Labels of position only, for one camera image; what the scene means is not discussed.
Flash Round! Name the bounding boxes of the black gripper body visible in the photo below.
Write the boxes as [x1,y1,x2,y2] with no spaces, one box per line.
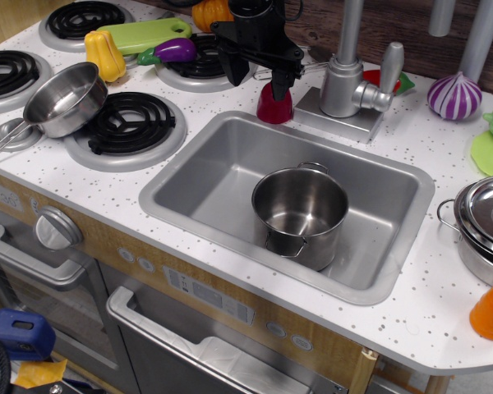
[210,20,304,80]

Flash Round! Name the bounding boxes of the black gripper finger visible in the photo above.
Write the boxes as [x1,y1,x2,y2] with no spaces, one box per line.
[271,69,288,101]
[219,45,250,86]

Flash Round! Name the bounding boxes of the red toy sweet potato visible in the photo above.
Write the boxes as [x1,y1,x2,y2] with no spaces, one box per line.
[256,82,293,124]

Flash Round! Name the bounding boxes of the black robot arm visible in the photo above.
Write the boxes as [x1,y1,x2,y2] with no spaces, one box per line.
[210,1,304,101]

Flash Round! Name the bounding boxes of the grey toy sink basin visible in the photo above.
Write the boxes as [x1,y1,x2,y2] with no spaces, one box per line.
[139,111,435,305]

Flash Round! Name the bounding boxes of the steel pot in sink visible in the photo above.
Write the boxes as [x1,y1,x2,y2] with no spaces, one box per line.
[251,162,349,271]

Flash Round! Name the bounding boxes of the steel pot with lid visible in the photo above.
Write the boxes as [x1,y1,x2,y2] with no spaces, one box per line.
[436,176,493,286]

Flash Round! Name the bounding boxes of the back right black burner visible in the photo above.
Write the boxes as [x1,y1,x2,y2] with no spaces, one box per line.
[154,33,234,94]

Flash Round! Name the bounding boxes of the black burner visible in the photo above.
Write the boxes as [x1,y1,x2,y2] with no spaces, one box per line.
[64,92,187,172]
[154,33,234,94]
[39,1,134,53]
[0,50,53,114]

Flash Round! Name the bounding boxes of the purple toy eggplant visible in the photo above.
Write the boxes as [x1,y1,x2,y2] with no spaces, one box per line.
[136,38,197,66]

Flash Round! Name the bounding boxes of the orange toy pumpkin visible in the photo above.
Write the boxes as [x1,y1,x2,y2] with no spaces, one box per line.
[191,0,234,33]

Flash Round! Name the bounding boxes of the silver toy faucet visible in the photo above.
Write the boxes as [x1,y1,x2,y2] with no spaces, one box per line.
[293,1,404,144]

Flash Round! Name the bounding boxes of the red toy pepper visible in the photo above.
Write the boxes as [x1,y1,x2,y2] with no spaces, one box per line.
[361,68,417,97]

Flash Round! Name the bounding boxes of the green toy cutting board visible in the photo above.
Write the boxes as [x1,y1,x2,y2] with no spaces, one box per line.
[99,17,192,56]

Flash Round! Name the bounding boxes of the front right black burner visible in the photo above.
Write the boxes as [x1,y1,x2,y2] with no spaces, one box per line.
[64,92,187,172]

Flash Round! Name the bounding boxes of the yellow toy squash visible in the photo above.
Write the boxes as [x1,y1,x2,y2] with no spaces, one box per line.
[84,30,127,82]

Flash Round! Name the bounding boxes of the short grey pipe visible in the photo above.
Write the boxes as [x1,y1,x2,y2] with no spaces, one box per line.
[428,0,455,37]

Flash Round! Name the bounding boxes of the purple white toy onion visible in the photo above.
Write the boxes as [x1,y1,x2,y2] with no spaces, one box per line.
[426,71,482,121]

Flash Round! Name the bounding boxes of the back left black burner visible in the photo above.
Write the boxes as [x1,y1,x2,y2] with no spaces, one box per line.
[39,1,134,53]

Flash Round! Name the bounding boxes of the small grey round disc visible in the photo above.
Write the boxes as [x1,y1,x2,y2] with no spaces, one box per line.
[0,118,42,152]

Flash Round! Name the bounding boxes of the grey vertical pipe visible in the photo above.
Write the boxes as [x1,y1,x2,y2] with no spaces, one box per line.
[458,0,493,83]

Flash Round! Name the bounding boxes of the green toy lettuce leaf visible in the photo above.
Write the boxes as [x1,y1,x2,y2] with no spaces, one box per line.
[470,131,493,176]

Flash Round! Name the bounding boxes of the front left black burner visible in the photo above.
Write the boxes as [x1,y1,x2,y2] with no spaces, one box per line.
[0,50,53,114]

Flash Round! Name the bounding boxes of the grey oven knob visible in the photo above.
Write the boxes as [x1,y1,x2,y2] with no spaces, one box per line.
[33,206,83,251]

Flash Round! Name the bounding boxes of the grey dishwasher door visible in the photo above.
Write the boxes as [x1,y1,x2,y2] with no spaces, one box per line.
[106,286,348,393]

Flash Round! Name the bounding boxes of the blue clamp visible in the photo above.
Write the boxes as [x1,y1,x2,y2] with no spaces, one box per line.
[0,309,56,361]

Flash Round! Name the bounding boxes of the steel saucepan with handle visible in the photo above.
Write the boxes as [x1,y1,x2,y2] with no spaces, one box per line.
[0,62,108,152]

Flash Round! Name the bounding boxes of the grey oven door handle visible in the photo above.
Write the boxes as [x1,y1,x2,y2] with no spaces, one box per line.
[0,225,87,291]

